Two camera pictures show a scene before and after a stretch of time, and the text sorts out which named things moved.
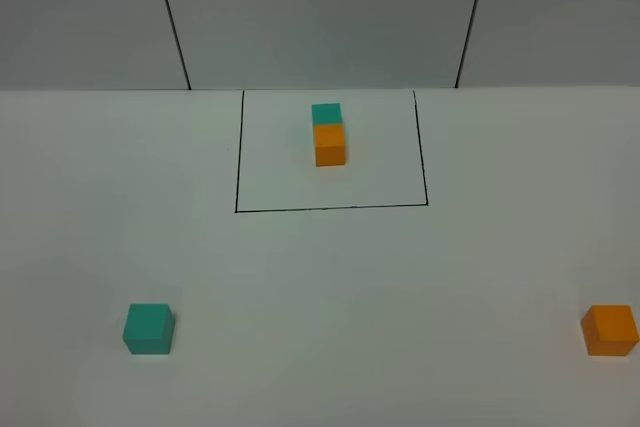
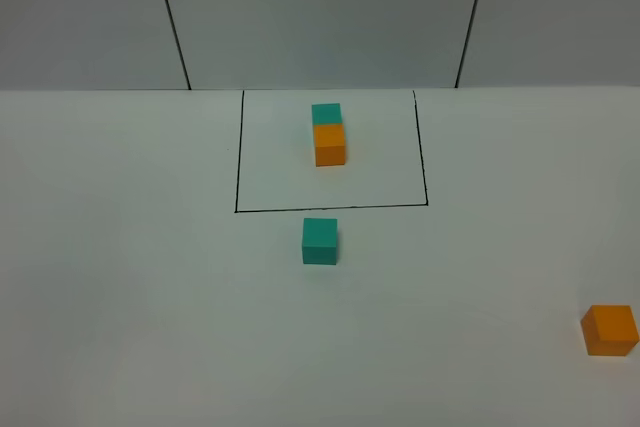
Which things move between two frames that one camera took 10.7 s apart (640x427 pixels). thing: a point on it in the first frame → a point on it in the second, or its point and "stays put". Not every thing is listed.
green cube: [149, 328] → [319, 241]
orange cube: [609, 330] stays put
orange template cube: [329, 144] stays put
